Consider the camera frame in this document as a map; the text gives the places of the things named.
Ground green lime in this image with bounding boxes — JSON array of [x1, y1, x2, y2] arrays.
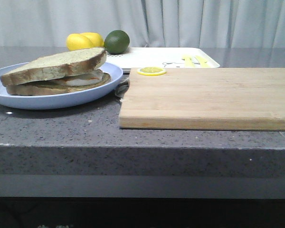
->
[[104, 30, 130, 54]]

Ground metal cutting board handle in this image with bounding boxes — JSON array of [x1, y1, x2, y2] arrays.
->
[[114, 79, 130, 98]]

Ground yellow lemon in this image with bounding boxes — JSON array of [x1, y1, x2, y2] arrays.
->
[[66, 33, 94, 51], [81, 32, 104, 47]]

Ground rear yellow lemon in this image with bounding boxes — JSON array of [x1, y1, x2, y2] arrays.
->
[[81, 32, 104, 47]]

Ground white bear tray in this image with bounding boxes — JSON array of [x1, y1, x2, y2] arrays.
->
[[107, 47, 220, 72]]

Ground lemon slice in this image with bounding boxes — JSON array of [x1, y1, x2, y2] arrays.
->
[[137, 66, 166, 76]]

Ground bread slice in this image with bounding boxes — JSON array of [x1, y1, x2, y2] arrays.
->
[[6, 73, 111, 96], [0, 47, 106, 87]]

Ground light blue round plate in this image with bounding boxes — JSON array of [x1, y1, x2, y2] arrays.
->
[[0, 62, 123, 110]]

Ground right yellow cutlery piece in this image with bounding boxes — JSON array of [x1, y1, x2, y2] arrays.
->
[[195, 55, 211, 68]]

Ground yellow cutlery piece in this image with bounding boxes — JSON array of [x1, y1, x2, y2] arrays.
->
[[195, 55, 211, 68], [182, 54, 195, 68]]

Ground left yellow cutlery piece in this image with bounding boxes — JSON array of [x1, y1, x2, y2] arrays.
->
[[182, 54, 195, 68]]

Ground wooden cutting board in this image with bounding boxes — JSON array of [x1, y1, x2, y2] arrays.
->
[[119, 68, 285, 131]]

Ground front yellow lemon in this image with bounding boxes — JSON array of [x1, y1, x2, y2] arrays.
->
[[66, 33, 94, 51]]

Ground white curtain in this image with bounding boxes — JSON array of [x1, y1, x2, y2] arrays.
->
[[0, 0, 285, 48]]

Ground fried egg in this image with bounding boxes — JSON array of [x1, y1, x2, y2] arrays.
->
[[49, 69, 105, 86]]

